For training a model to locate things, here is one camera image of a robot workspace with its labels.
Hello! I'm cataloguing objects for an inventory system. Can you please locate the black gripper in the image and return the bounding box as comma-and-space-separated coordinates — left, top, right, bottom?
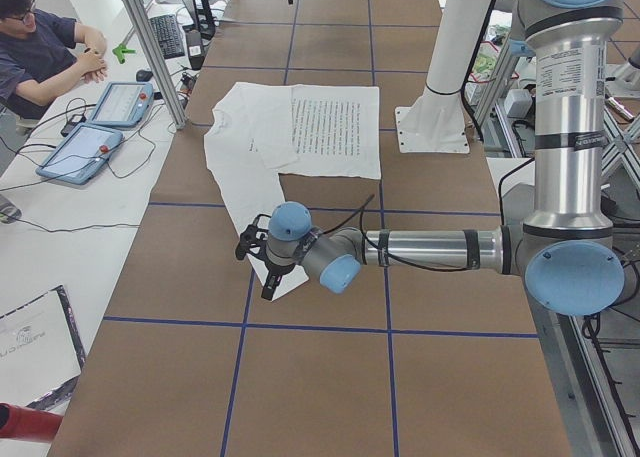
235, 215, 295, 301

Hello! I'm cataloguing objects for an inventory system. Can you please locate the red cylinder object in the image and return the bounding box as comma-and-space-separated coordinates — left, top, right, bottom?
1, 403, 63, 443

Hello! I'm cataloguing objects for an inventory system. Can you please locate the aluminium frame post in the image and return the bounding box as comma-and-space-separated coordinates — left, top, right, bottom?
122, 0, 187, 130

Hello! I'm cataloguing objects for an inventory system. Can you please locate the green plastic tool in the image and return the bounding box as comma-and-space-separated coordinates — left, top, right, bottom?
112, 43, 136, 64

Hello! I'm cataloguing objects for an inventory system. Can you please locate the black keyboard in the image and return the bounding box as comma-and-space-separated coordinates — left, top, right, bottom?
149, 14, 185, 59

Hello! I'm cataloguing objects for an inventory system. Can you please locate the seated person dark shirt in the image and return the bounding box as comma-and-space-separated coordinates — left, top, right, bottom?
1, 0, 107, 120

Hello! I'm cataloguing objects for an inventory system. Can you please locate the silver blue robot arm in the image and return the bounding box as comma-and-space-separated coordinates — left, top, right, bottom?
235, 0, 625, 316

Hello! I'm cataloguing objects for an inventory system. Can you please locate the upper blue teach pendant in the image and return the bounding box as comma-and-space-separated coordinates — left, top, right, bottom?
87, 82, 154, 129

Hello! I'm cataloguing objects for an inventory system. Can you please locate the blue teach pendant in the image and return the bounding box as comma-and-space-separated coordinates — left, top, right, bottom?
87, 82, 154, 129
36, 123, 124, 185

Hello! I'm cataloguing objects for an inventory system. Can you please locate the lower blue teach pendant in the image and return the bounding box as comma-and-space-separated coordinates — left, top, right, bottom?
36, 123, 124, 185

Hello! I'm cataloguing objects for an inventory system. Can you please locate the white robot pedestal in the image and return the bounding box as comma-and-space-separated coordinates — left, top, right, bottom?
395, 0, 493, 154

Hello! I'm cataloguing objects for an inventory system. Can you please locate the white foil-edged package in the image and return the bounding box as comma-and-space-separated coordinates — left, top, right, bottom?
1, 285, 86, 411

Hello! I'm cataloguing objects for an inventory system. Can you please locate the black computer mouse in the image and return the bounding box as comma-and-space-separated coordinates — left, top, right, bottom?
135, 69, 153, 82

